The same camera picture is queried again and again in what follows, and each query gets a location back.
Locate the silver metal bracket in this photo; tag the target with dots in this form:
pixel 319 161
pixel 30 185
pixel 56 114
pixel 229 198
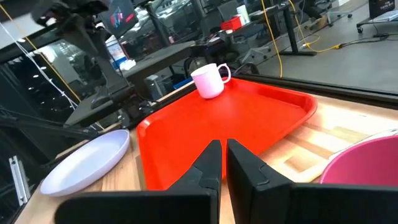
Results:
pixel 20 180

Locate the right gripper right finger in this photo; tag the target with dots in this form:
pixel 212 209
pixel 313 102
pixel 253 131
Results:
pixel 258 199

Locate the dark pink plastic bowl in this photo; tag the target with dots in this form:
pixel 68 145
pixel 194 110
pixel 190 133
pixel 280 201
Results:
pixel 367 161

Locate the white paper roll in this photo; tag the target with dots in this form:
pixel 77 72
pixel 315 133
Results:
pixel 243 14

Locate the black-legged background desk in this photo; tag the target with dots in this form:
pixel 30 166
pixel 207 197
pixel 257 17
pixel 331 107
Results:
pixel 290 28

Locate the white crumpled tissue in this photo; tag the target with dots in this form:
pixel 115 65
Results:
pixel 127 64

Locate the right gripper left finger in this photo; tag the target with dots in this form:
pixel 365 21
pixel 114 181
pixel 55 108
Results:
pixel 186 205

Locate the pink plastic mug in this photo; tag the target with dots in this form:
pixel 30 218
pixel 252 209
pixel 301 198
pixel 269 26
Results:
pixel 209 81

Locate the lavender plastic plate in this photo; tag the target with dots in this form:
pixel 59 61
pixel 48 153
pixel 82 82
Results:
pixel 87 163

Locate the blue and white bottle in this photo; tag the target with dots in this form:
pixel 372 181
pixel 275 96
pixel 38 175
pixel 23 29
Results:
pixel 116 51

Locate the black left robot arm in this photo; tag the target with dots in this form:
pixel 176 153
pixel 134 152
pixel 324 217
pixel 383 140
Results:
pixel 109 74

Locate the red plastic tray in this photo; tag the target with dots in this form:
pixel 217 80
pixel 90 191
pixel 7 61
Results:
pixel 236 124

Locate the black office desk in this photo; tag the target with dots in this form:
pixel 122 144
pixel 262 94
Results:
pixel 155 59

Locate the black laptop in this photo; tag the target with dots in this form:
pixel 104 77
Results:
pixel 119 17

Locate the red storage box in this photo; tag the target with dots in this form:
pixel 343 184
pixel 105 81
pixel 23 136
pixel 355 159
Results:
pixel 232 23

